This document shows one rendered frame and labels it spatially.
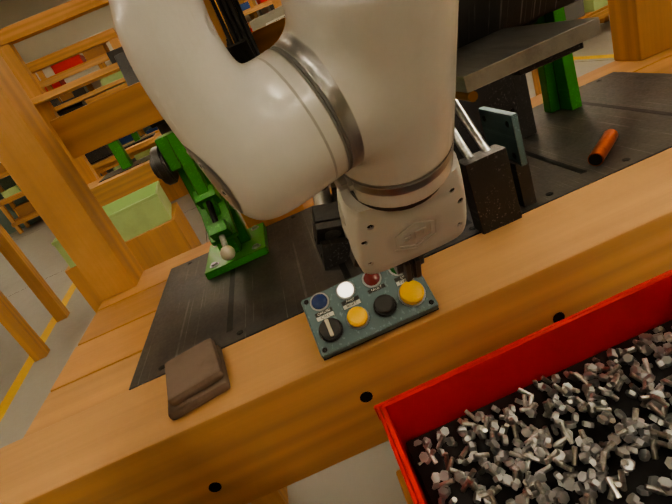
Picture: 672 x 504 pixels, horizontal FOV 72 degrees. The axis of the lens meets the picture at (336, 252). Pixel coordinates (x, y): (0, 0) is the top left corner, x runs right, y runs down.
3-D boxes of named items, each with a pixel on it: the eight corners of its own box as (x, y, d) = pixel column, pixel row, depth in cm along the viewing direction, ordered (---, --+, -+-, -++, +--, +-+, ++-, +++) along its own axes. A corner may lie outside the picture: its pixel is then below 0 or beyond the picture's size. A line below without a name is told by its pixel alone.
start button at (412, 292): (428, 299, 54) (428, 295, 53) (406, 309, 54) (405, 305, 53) (417, 279, 56) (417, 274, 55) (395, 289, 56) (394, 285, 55)
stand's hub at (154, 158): (177, 185, 86) (155, 148, 83) (161, 192, 86) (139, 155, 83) (182, 176, 93) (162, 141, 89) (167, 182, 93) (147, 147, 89)
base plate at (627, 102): (821, 91, 68) (822, 77, 67) (135, 399, 67) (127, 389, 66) (614, 79, 106) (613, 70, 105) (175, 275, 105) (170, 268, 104)
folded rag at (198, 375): (233, 389, 57) (221, 371, 56) (172, 424, 55) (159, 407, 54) (222, 349, 66) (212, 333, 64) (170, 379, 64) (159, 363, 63)
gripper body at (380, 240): (346, 225, 31) (369, 290, 41) (485, 163, 31) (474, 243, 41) (309, 149, 35) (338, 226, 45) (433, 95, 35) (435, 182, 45)
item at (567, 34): (602, 45, 51) (599, 16, 50) (469, 104, 51) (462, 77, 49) (455, 50, 86) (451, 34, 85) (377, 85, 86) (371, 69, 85)
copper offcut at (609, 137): (604, 142, 76) (602, 129, 75) (619, 140, 75) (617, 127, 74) (588, 167, 71) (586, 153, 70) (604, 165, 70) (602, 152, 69)
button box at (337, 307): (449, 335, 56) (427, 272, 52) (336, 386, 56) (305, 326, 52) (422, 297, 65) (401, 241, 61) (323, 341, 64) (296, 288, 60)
